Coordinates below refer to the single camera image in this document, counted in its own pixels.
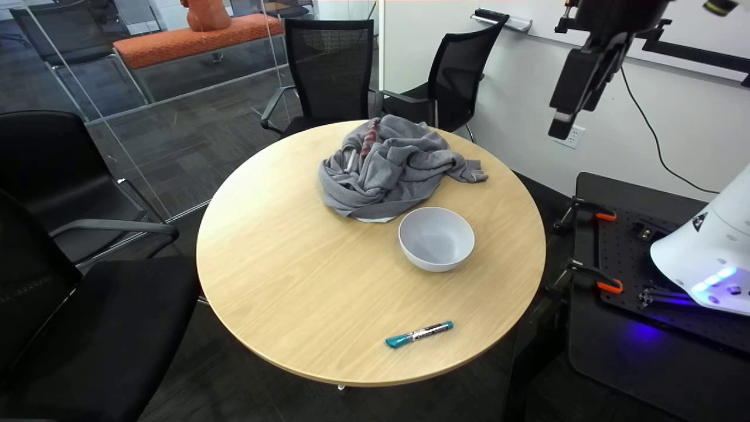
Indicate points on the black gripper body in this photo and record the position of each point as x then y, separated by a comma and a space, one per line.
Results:
588, 78

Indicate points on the white round bowl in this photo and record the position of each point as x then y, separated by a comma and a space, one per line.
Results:
437, 237

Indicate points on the black mesh office chair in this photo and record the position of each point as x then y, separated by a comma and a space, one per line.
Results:
329, 67
459, 73

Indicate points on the black mounting bar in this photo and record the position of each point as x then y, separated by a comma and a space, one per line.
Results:
703, 63

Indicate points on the crumpled grey sweatshirt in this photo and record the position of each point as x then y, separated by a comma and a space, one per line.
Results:
387, 173

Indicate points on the teal marker pen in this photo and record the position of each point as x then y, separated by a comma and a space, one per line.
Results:
419, 333

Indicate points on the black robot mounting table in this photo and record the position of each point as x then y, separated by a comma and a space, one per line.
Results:
648, 360

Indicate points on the orange object on bench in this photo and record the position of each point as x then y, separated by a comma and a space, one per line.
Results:
207, 16

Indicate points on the black chair behind glass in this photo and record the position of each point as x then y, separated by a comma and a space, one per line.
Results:
61, 36

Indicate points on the white wall outlet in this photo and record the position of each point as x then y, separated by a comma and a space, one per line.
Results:
576, 140

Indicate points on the glass partition metal frame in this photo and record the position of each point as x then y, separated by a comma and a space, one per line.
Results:
189, 94

